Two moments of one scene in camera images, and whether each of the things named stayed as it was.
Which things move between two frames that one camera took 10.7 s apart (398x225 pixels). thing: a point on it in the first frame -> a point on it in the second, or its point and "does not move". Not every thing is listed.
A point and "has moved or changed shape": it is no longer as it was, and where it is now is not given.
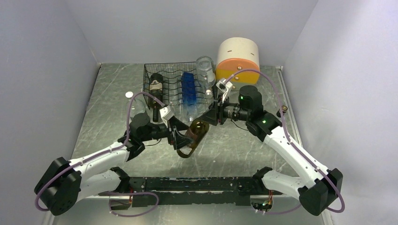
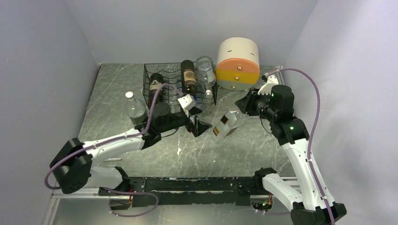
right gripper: [216, 114] -> [248, 102]
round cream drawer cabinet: [238, 62] does not move
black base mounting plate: [149, 191] does not move
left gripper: [179, 140] -> [198, 128]
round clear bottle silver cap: [205, 72] does not move
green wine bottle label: [187, 150] -> [188, 77]
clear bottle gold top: [284, 108] has moved or changed shape
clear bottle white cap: [137, 106] does not move
